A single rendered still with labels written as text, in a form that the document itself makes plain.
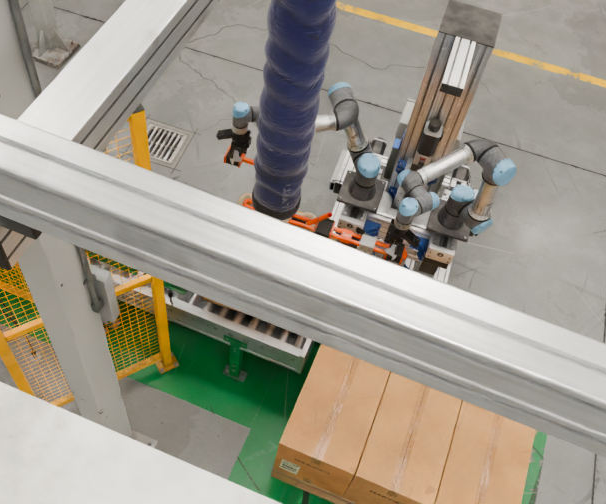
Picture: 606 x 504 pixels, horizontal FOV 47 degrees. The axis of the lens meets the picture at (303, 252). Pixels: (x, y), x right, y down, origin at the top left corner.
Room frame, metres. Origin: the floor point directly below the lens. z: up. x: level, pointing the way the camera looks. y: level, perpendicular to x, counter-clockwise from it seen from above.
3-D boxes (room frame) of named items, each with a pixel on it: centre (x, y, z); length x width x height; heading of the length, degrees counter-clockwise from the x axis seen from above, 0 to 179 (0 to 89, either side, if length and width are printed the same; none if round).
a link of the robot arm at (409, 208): (1.94, -0.41, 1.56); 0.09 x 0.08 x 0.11; 129
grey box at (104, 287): (1.24, 0.75, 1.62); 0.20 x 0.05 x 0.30; 78
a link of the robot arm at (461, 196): (2.37, -0.74, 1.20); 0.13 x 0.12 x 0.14; 39
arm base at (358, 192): (2.45, -0.25, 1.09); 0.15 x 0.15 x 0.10
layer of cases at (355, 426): (1.54, -0.75, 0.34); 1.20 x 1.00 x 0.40; 78
